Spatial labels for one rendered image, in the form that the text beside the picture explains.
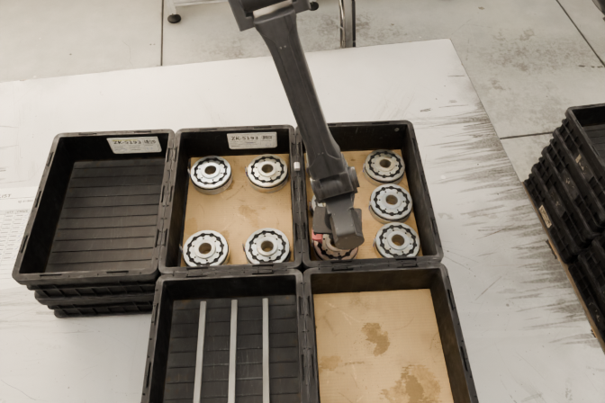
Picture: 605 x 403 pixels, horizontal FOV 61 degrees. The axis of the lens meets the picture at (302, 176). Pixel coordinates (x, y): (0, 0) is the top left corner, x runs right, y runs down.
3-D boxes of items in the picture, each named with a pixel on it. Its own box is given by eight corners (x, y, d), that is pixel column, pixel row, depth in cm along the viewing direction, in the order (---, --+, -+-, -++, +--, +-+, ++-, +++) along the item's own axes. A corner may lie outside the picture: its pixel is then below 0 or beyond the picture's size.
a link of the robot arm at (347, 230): (352, 161, 95) (308, 174, 96) (366, 214, 88) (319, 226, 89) (363, 193, 105) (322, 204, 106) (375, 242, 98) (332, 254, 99)
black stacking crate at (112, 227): (73, 162, 137) (56, 134, 128) (184, 157, 138) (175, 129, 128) (34, 302, 114) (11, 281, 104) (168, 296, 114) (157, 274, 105)
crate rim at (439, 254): (294, 129, 131) (294, 123, 129) (410, 125, 132) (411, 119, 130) (302, 273, 107) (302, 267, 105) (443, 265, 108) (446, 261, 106)
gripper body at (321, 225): (361, 238, 108) (364, 221, 102) (312, 236, 108) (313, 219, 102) (361, 212, 112) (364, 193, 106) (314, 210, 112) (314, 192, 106)
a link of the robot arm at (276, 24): (295, -47, 73) (224, -23, 74) (298, -35, 68) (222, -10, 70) (360, 174, 99) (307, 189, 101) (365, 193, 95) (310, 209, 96)
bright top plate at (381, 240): (374, 223, 120) (374, 222, 120) (416, 223, 120) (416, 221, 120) (377, 262, 114) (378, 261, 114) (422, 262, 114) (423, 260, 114)
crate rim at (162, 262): (177, 134, 130) (176, 128, 128) (294, 129, 131) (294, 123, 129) (159, 279, 107) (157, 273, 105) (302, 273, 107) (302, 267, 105)
